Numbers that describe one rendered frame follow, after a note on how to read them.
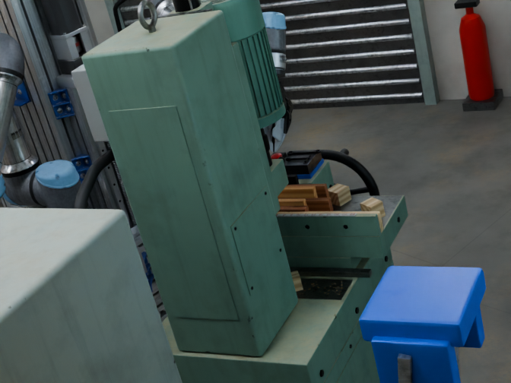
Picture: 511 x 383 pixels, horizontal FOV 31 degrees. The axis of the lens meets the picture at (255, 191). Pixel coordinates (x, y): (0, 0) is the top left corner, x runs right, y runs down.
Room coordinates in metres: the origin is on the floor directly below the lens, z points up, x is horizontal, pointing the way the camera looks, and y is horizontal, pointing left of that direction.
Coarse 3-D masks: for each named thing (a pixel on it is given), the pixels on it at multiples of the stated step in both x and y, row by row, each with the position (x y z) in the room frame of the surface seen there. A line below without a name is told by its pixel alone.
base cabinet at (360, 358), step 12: (360, 336) 1.84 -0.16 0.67; (348, 348) 1.78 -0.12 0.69; (360, 348) 1.82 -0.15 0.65; (372, 348) 1.88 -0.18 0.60; (336, 360) 1.72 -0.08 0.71; (348, 360) 1.76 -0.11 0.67; (360, 360) 1.81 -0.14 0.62; (372, 360) 1.86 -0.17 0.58; (336, 372) 1.70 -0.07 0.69; (348, 372) 1.75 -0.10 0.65; (360, 372) 1.80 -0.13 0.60; (372, 372) 1.85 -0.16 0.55
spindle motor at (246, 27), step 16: (208, 0) 2.04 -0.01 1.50; (224, 0) 2.00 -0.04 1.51; (240, 0) 1.99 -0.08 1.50; (256, 0) 2.03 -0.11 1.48; (224, 16) 1.98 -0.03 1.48; (240, 16) 1.98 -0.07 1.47; (256, 16) 2.01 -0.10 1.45; (240, 32) 1.98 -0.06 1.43; (256, 32) 2.00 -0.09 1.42; (240, 48) 1.98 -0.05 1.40; (256, 48) 1.99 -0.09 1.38; (256, 64) 1.99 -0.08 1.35; (272, 64) 2.03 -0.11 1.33; (256, 80) 1.99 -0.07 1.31; (272, 80) 2.02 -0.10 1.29; (256, 96) 1.98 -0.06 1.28; (272, 96) 2.01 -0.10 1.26; (256, 112) 1.98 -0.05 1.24; (272, 112) 2.00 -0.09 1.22
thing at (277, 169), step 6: (276, 162) 2.07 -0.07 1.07; (282, 162) 2.08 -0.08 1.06; (270, 168) 2.05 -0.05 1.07; (276, 168) 2.05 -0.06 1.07; (282, 168) 2.07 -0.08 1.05; (276, 174) 2.04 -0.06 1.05; (282, 174) 2.07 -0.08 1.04; (276, 180) 2.04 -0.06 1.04; (282, 180) 2.06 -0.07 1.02; (276, 186) 2.03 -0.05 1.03; (282, 186) 2.05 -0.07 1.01
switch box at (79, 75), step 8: (72, 72) 1.83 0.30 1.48; (80, 72) 1.82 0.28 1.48; (80, 80) 1.82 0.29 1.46; (88, 80) 1.81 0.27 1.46; (80, 88) 1.83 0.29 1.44; (88, 88) 1.82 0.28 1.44; (80, 96) 1.83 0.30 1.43; (88, 96) 1.82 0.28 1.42; (88, 104) 1.82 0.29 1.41; (96, 104) 1.81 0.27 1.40; (88, 112) 1.83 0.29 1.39; (96, 112) 1.82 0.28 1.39; (88, 120) 1.83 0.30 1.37; (96, 120) 1.82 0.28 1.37; (96, 128) 1.83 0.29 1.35; (104, 128) 1.81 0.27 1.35; (96, 136) 1.83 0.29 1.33; (104, 136) 1.82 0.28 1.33
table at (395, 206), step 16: (336, 208) 2.08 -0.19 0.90; (352, 208) 2.06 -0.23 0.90; (384, 208) 2.01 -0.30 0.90; (400, 208) 2.02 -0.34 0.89; (384, 224) 1.93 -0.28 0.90; (400, 224) 2.00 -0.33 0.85; (288, 240) 2.00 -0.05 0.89; (304, 240) 1.98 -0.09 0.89; (320, 240) 1.96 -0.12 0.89; (336, 240) 1.94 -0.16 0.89; (352, 240) 1.91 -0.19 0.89; (368, 240) 1.89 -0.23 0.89; (384, 240) 1.90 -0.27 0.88; (288, 256) 2.01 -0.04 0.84; (304, 256) 1.99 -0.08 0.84; (320, 256) 1.96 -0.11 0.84; (336, 256) 1.94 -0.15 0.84; (352, 256) 1.92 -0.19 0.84; (368, 256) 1.90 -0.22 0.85; (384, 256) 1.88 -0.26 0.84
